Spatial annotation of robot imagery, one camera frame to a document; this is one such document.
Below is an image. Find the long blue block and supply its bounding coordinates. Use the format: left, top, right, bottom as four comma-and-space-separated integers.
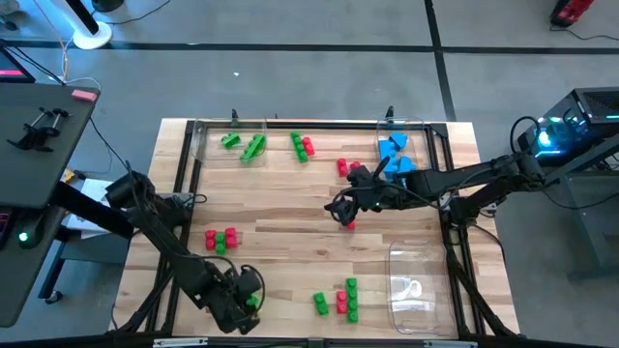
377, 139, 398, 168

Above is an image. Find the red device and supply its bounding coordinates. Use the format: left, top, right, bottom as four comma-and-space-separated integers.
549, 0, 596, 29

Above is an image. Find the white floor stand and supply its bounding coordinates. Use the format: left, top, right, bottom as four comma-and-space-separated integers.
36, 0, 113, 51

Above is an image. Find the black metal table frame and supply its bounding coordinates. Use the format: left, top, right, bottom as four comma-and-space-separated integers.
115, 119, 516, 347

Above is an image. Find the black lit computer tower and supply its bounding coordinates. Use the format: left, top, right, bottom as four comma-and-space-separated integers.
516, 86, 619, 169

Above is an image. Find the black monitor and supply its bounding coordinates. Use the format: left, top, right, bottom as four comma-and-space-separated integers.
0, 45, 36, 84

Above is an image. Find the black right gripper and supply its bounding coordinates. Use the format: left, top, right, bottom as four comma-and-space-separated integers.
338, 155, 413, 226

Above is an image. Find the black keyboard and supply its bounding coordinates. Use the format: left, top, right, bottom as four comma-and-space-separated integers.
0, 207, 12, 250

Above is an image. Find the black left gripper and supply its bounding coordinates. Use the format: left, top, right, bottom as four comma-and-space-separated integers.
210, 268, 265, 335

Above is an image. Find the thin yellow cable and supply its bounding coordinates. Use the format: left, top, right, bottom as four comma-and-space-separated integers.
32, 0, 70, 86

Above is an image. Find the black bar clamp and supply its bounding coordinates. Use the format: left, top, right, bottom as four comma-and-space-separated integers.
6, 106, 73, 154

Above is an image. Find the black computer mouse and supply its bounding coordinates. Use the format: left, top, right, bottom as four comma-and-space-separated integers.
16, 224, 43, 250

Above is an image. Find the grey desk base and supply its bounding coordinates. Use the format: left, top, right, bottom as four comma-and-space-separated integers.
38, 226, 132, 304

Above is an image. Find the grey metal stand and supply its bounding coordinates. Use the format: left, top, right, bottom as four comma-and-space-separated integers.
531, 134, 619, 281

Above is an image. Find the dark side desk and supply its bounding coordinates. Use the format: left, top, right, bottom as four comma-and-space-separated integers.
0, 81, 102, 329

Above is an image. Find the black round base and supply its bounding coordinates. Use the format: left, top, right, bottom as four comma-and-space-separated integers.
90, 0, 126, 14

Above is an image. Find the clear plastic bin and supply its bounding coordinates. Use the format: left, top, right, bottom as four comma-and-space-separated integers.
385, 241, 459, 338
375, 117, 436, 192
191, 118, 268, 169

